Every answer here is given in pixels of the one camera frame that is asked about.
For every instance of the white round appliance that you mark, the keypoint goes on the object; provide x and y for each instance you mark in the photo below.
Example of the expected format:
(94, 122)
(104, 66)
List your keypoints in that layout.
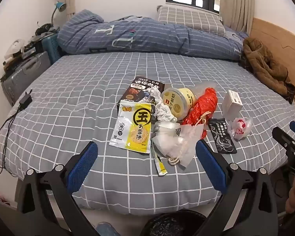
(13, 48)

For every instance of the grey checked pillow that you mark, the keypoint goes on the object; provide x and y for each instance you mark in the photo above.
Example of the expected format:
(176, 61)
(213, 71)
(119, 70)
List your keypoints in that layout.
(186, 17)

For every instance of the grey suitcase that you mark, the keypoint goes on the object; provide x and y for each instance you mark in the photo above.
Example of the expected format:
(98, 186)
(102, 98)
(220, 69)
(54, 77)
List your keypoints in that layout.
(24, 73)

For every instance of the small white box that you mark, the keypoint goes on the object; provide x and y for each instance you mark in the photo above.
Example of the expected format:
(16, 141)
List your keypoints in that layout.
(232, 105)

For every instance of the teal suitcase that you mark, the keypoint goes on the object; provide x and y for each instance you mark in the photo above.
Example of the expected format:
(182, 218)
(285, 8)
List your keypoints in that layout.
(50, 46)

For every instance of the wooden headboard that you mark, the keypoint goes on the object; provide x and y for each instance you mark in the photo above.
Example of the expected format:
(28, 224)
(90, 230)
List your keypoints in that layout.
(285, 41)

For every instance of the black trash bin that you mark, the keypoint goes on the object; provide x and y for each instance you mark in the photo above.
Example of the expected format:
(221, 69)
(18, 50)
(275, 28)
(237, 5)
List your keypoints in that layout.
(172, 226)

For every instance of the red plastic bag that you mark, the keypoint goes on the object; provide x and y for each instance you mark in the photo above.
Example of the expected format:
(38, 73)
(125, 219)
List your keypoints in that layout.
(204, 105)

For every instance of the black charger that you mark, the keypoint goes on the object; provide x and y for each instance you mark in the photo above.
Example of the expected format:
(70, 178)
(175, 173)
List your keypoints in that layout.
(25, 100)

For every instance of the grey checked bed sheet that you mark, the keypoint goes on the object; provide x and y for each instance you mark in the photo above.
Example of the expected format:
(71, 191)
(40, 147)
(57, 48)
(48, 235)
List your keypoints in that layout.
(76, 103)

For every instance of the yellow white snack packet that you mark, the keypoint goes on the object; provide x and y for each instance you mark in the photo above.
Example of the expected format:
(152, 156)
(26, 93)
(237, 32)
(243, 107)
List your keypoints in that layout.
(135, 127)

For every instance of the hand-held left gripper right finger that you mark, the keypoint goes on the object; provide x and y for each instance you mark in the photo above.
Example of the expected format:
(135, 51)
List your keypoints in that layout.
(211, 163)

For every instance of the clear wrapper with red print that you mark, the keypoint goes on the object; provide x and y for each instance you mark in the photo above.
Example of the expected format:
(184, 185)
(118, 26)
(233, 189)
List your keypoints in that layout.
(239, 127)

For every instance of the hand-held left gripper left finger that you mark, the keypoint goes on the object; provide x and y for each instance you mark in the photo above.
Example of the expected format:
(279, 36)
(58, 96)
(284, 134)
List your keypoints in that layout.
(84, 162)

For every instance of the blue striped duvet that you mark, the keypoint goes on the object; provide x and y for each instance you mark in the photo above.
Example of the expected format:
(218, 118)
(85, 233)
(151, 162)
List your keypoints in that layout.
(150, 36)

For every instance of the brown fleece jacket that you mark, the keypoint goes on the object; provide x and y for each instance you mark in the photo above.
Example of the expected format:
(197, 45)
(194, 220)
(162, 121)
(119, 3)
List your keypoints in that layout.
(260, 64)

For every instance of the black tangled gadget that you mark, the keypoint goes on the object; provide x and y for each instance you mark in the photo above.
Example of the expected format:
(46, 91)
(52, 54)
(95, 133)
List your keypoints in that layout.
(45, 28)

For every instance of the black sachet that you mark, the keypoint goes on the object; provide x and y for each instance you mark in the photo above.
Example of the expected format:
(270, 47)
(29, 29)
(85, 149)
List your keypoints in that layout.
(221, 137)

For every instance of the blue desk lamp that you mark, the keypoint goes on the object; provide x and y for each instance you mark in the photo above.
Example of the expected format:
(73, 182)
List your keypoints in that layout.
(60, 6)

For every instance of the foil wrapper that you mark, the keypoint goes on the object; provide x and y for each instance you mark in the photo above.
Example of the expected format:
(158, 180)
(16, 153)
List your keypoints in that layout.
(162, 110)

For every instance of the black snack box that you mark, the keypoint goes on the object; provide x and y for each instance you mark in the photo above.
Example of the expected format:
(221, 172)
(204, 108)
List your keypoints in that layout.
(147, 84)

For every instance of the yellow yogurt cup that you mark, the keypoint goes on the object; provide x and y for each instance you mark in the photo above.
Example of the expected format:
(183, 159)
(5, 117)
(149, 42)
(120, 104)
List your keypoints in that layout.
(175, 103)

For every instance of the yellow green stick sachet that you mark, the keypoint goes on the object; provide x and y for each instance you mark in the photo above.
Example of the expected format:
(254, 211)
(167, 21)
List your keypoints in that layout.
(161, 167)

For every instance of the blue slipper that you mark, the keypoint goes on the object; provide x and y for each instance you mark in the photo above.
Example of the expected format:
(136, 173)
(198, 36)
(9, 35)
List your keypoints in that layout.
(104, 229)

